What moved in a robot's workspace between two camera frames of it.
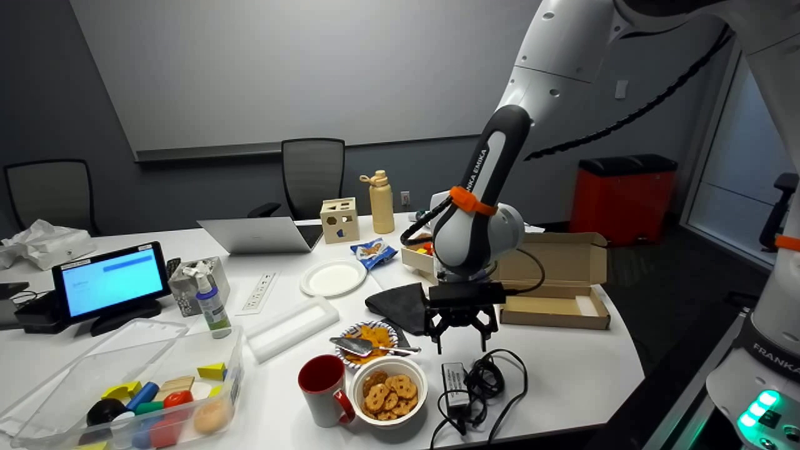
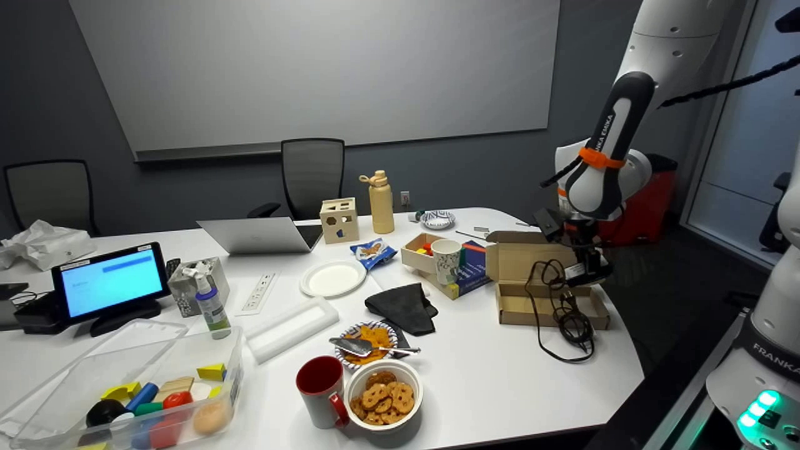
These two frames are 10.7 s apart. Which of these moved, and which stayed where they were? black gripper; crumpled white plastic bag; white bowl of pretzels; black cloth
Moved: black gripper
Stayed: crumpled white plastic bag; black cloth; white bowl of pretzels
